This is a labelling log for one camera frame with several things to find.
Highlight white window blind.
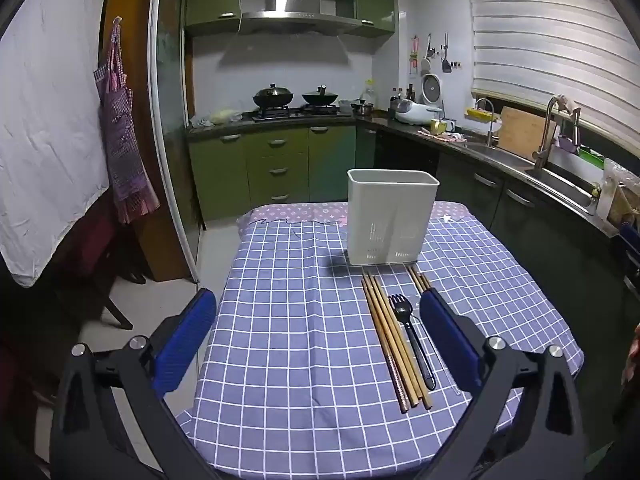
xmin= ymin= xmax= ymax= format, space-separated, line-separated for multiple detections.
xmin=462 ymin=0 xmax=640 ymax=148

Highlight white rice cooker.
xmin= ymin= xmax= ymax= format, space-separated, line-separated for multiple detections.
xmin=395 ymin=74 xmax=446 ymax=126

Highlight dark wooden chair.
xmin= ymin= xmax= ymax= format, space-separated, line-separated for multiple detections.
xmin=47 ymin=187 xmax=136 ymax=331

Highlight green lower cabinets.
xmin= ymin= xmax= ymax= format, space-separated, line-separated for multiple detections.
xmin=187 ymin=122 xmax=377 ymax=223

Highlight purple checked tablecloth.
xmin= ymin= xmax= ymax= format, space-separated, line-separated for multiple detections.
xmin=172 ymin=201 xmax=585 ymax=480

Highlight purple checked apron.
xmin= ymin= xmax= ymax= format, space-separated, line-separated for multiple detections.
xmin=93 ymin=16 xmax=161 ymax=225

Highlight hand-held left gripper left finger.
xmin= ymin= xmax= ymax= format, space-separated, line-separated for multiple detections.
xmin=47 ymin=287 xmax=226 ymax=480

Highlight black wok with lid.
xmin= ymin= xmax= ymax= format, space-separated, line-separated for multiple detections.
xmin=252 ymin=84 xmax=295 ymax=109

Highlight steel range hood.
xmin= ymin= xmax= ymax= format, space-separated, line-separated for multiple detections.
xmin=239 ymin=0 xmax=362 ymax=36

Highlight wooden cutting board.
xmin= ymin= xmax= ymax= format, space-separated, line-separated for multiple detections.
xmin=497 ymin=106 xmax=551 ymax=161

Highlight black plastic fork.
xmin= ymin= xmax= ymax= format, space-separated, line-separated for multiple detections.
xmin=389 ymin=293 xmax=437 ymax=391

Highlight steel kitchen sink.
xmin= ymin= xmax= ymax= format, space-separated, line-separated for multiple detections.
xmin=465 ymin=145 xmax=598 ymax=216

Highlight clear plastic bag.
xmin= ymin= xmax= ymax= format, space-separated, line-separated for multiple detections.
xmin=597 ymin=157 xmax=640 ymax=233

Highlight white plastic utensil holder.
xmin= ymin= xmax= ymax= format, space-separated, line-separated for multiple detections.
xmin=347 ymin=168 xmax=440 ymax=267

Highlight gas stove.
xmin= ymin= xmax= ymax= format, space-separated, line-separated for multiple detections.
xmin=250 ymin=105 xmax=347 ymax=122

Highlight tall steel faucet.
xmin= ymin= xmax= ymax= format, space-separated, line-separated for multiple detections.
xmin=532 ymin=96 xmax=581 ymax=171

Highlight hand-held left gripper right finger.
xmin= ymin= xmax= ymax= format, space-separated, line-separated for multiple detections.
xmin=419 ymin=287 xmax=588 ymax=480

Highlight small steel faucet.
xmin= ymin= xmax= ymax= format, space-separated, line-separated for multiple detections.
xmin=474 ymin=98 xmax=498 ymax=147

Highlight white hanging cloth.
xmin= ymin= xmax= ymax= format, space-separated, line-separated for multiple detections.
xmin=0 ymin=0 xmax=166 ymax=288

